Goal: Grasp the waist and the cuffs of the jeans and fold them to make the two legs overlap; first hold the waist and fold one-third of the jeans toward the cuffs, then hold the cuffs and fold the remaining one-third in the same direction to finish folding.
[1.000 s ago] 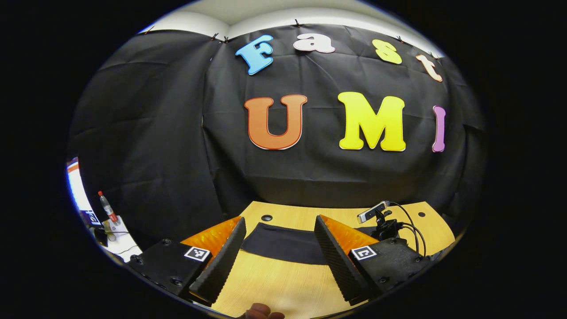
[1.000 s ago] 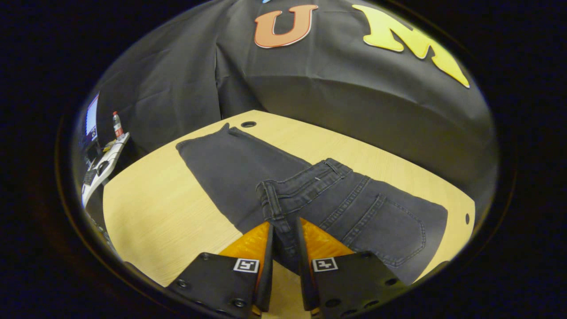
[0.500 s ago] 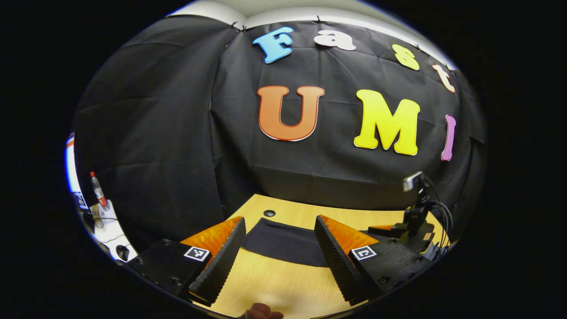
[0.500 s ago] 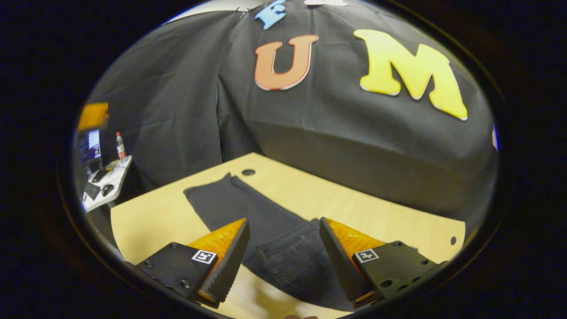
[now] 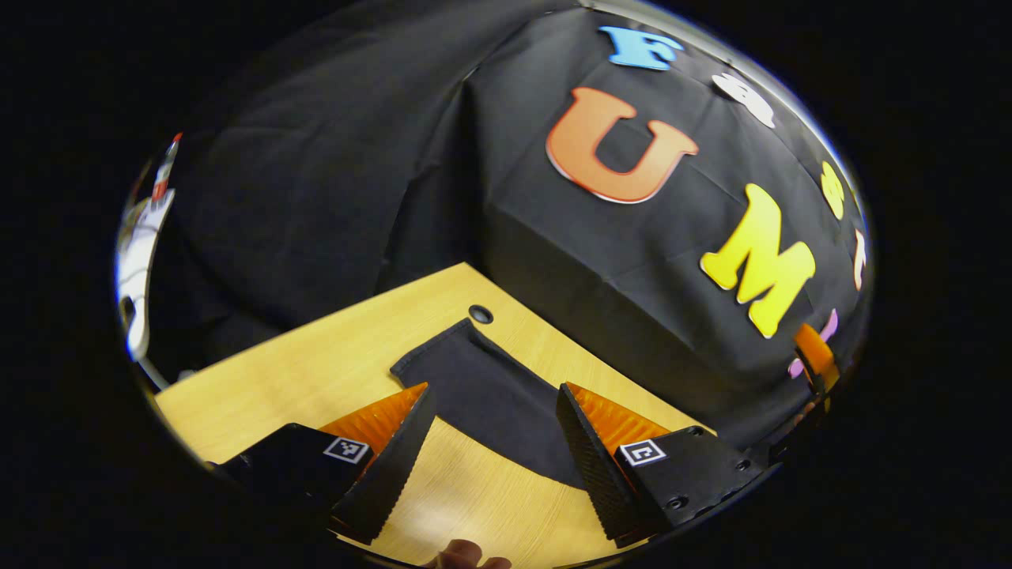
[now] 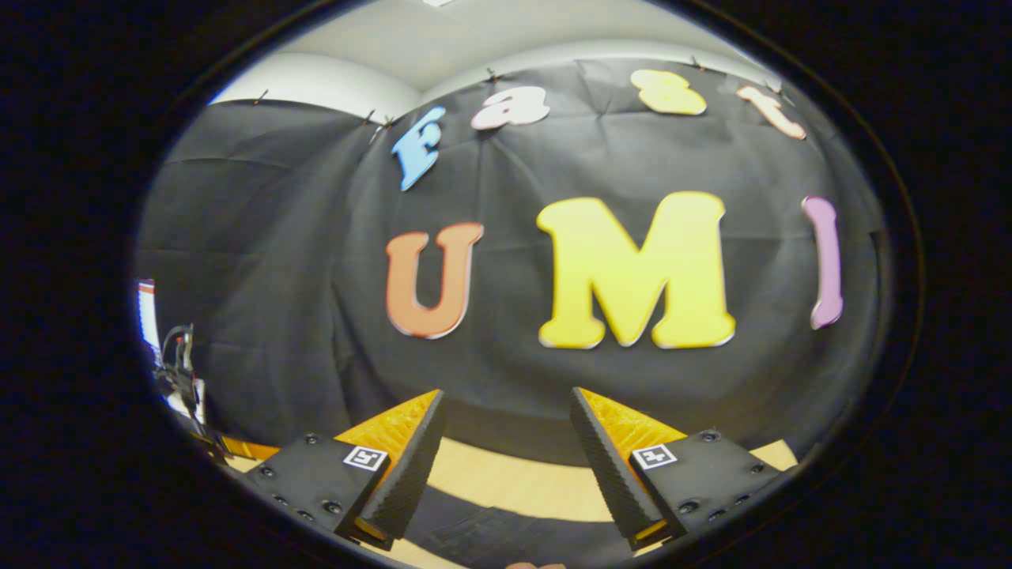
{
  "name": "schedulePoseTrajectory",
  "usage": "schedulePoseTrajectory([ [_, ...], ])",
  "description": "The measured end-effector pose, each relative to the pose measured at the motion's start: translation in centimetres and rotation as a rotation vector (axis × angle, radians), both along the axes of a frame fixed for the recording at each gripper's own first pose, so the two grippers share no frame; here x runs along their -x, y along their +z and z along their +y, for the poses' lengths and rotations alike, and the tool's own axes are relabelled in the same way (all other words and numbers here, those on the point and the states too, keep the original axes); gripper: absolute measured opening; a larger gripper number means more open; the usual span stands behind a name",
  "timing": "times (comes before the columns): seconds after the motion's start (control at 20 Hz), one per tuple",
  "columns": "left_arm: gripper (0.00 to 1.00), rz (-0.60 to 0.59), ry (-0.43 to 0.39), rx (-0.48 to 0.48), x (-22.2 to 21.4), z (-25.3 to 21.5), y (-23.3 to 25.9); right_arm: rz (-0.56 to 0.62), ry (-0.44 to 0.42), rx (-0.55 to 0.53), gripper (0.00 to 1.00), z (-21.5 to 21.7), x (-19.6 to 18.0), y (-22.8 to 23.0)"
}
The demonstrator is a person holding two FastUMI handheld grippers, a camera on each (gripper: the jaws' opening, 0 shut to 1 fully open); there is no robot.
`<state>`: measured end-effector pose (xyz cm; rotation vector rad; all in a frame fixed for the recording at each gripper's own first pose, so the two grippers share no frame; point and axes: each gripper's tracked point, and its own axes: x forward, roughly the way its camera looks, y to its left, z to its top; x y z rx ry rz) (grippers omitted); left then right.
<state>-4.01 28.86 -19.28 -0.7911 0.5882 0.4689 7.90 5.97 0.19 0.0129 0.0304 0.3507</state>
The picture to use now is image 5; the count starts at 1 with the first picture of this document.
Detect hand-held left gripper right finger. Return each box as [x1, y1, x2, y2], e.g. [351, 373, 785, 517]
[556, 382, 764, 548]

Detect black backdrop cloth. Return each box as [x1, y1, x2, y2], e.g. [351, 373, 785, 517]
[146, 0, 874, 455]

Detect black jeans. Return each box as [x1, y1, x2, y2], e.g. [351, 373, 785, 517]
[390, 318, 586, 491]

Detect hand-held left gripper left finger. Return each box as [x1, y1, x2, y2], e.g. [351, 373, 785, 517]
[206, 382, 437, 546]

